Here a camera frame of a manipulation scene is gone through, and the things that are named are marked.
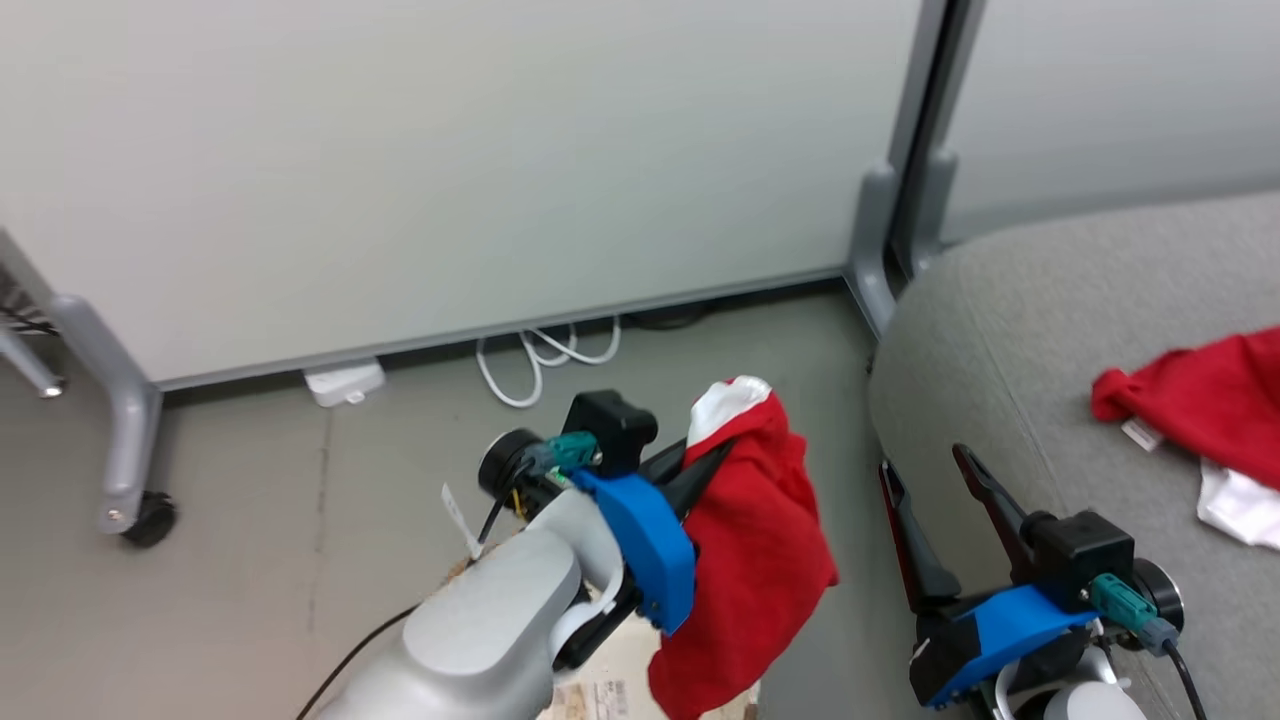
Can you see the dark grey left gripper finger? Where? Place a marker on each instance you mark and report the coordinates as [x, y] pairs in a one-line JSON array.
[[695, 485], [665, 465]]

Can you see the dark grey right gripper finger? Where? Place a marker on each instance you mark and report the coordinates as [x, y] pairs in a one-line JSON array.
[[1000, 510], [915, 555]]

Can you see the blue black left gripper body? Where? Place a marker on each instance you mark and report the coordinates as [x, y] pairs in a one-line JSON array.
[[650, 550]]

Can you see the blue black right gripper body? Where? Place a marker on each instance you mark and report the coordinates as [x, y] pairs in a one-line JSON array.
[[990, 630]]

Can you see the red jersey with white trim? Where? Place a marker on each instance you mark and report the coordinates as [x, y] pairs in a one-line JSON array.
[[750, 560]]

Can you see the plain red garment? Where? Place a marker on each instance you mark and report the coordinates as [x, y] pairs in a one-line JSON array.
[[1210, 400]]

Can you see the white fabric item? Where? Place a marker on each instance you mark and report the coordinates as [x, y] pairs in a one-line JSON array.
[[1245, 510]]

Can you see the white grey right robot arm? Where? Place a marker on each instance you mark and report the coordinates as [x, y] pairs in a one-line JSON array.
[[1080, 695]]

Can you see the grey fabric sofa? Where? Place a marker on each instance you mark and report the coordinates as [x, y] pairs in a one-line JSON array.
[[1050, 330]]

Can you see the white power adapter box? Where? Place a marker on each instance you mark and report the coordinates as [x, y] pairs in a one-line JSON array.
[[345, 382]]

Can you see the large white partition panel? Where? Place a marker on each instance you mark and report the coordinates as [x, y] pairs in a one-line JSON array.
[[450, 170]]

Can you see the black caster wheel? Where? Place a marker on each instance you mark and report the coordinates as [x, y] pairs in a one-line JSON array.
[[150, 520]]

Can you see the grey metal leg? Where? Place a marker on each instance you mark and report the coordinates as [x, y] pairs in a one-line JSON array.
[[30, 362]]

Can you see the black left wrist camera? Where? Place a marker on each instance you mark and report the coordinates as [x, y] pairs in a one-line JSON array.
[[615, 430]]

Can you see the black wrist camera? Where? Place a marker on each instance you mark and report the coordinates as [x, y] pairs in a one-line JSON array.
[[615, 430], [1085, 550]]

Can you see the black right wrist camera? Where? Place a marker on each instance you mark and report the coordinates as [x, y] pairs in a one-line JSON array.
[[1085, 550]]

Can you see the teal left camera connector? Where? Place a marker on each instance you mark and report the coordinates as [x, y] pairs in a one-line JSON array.
[[572, 450]]

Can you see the teal camera connector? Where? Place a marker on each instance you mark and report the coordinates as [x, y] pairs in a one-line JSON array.
[[572, 450], [1120, 602]]

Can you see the teal right camera connector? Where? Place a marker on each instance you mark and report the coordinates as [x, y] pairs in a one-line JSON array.
[[1120, 602]]

